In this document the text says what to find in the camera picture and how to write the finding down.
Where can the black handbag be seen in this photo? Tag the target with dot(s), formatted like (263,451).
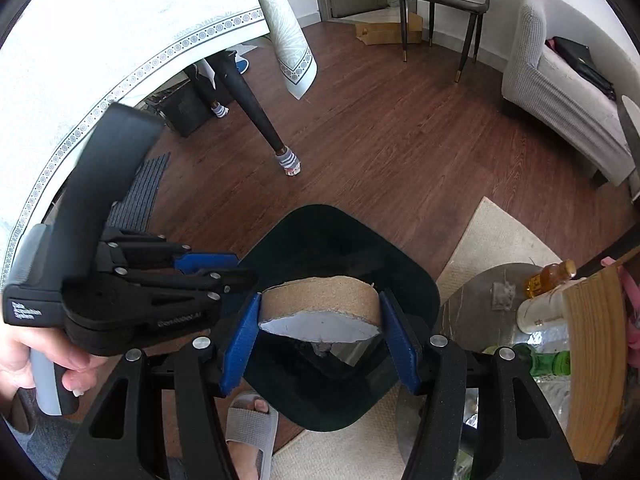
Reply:
(585,67)

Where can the beige rug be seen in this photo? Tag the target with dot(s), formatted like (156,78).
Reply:
(495,230)

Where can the black table leg with sock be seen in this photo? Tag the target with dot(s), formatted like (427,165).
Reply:
(210,85)
(255,110)

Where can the pink cloth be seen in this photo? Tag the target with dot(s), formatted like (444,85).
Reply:
(550,43)

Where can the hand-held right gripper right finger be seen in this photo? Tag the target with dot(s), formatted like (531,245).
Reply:
(400,340)

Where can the green glass bottle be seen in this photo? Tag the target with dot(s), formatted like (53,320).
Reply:
(547,362)

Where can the black storage box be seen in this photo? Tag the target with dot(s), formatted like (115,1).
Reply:
(185,110)

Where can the pale green patterned tablecloth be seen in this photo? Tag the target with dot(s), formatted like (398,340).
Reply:
(100,35)

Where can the dark ribbed floor mat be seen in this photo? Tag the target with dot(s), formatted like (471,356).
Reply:
(140,190)

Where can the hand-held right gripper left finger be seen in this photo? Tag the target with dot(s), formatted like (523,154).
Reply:
(240,340)

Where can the dark green waste bin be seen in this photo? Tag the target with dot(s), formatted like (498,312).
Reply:
(325,240)

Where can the grey slipper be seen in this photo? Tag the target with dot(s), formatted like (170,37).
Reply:
(245,430)

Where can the blue slipper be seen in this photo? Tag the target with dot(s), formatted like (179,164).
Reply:
(242,66)

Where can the curved wooden panel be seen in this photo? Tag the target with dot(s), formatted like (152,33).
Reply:
(595,360)

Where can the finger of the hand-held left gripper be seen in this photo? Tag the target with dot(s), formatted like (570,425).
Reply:
(210,261)
(235,280)

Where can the person's left hand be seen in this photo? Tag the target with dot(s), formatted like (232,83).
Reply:
(15,360)

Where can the flat cardboard box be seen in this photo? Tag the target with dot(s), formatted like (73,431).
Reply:
(385,34)

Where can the brown tape roll white inside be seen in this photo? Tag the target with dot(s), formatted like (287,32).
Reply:
(320,295)

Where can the person's grey trouser leg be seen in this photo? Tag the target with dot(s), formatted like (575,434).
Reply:
(40,442)

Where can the grey armchair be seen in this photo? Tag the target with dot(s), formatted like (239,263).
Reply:
(530,60)

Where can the amber honey bottle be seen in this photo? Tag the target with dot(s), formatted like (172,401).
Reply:
(547,280)

